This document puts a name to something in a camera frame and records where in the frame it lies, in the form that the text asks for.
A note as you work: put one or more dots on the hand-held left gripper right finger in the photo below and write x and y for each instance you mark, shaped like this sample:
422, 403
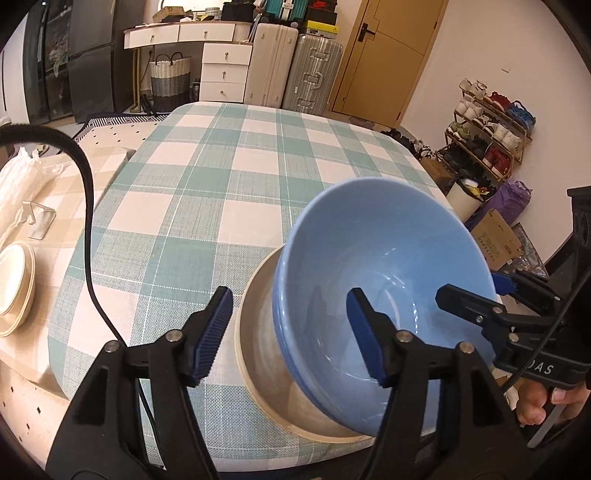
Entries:
364, 332

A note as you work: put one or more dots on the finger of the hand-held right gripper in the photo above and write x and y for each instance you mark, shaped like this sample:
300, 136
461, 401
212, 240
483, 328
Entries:
503, 282
461, 300

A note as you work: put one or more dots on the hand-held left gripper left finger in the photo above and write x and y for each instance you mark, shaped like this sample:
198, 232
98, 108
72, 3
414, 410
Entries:
213, 332

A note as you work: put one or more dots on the beige round plate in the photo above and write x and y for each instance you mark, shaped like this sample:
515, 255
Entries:
258, 332

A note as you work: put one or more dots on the person's right hand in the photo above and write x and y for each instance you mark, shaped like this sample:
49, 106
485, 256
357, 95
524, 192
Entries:
535, 406

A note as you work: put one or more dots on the patterned dark bag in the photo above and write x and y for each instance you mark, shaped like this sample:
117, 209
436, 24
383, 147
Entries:
526, 249

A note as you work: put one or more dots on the large printed cardboard box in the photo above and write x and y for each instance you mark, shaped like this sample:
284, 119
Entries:
496, 240

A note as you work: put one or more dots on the purple bag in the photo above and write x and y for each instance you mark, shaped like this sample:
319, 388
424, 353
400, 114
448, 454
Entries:
508, 198

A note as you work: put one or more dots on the white trash bin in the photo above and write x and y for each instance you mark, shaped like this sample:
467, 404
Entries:
461, 201

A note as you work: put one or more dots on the small cardboard box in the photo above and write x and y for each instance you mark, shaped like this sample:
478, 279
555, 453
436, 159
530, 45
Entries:
436, 173

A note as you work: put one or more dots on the wooden shoe rack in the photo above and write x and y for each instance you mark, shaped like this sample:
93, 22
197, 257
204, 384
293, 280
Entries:
521, 150

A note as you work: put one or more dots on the teal checked tablecloth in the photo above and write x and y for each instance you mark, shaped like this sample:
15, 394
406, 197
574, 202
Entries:
207, 184

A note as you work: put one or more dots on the rows of shoes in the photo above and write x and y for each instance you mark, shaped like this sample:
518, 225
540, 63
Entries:
498, 134

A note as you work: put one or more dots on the pile of loose shoes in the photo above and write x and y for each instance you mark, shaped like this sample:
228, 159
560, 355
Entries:
406, 141

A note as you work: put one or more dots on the beige checked cloth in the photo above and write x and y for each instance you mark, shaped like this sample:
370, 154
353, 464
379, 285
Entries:
55, 240

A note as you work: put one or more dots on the dark bottle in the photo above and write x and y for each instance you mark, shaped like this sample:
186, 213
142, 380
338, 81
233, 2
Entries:
196, 92

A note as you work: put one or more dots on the wooden door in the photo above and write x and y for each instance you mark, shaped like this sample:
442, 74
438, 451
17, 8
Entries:
388, 69

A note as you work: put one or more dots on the white bubble wrap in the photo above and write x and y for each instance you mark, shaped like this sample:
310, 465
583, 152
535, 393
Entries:
18, 184

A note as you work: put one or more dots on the grey white woven basket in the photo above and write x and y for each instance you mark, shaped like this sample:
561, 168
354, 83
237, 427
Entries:
171, 83

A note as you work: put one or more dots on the white drawer chest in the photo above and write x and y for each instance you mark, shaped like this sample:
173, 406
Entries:
226, 74

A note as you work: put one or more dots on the silver suitcase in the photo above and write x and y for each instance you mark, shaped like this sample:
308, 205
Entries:
311, 74

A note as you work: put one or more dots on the white suitcase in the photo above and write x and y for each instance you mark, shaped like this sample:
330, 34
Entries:
270, 64

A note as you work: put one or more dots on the dark grey fridge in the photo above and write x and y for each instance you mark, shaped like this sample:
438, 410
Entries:
92, 60

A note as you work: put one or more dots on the white dressing table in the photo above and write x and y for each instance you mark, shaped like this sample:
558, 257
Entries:
161, 34

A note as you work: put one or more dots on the yellow black shoe box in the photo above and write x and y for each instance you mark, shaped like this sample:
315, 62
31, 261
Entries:
321, 27

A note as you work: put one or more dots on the dark glass cabinet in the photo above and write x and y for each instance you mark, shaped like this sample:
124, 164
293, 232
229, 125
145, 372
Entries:
51, 69

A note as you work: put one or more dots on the plain black box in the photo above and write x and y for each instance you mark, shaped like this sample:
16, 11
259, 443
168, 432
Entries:
321, 16

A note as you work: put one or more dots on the flat cardboard box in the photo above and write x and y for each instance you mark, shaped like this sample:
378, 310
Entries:
171, 14

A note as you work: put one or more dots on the black bag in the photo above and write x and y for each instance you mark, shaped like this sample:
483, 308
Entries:
238, 11

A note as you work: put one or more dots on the black box red logo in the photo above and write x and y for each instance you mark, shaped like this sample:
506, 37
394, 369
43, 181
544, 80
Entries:
321, 4

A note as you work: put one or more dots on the teal suitcase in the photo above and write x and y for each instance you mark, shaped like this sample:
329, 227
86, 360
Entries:
286, 9

